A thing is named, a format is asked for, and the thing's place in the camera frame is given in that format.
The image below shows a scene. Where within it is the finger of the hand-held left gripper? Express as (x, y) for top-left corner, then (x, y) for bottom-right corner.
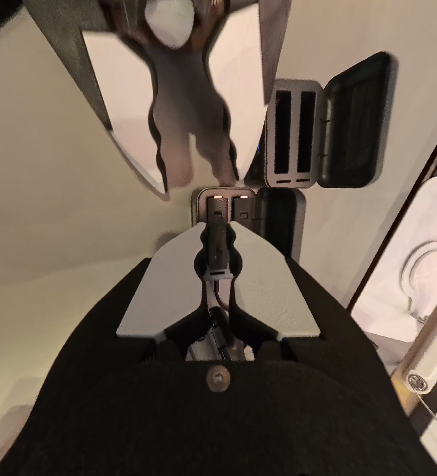
(203, 7), (275, 183)
(83, 30), (169, 195)

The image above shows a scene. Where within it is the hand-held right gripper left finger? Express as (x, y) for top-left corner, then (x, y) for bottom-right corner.
(114, 222), (216, 359)

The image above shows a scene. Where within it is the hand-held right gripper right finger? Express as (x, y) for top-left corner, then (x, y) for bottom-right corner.
(229, 221), (323, 359)

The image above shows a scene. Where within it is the orange trimmed black battery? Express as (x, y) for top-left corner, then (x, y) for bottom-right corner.
(204, 196), (229, 279)

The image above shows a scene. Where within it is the blue trimmed black battery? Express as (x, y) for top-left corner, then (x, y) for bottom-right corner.
(233, 194), (255, 224)

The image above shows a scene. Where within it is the person's left hand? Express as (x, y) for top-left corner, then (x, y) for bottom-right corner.
(144, 0), (227, 51)

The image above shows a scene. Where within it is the wooden instruction board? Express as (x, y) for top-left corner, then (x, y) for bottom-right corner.
(391, 372), (437, 447)

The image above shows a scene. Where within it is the black charging cable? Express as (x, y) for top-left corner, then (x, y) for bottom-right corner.
(213, 280), (229, 311)

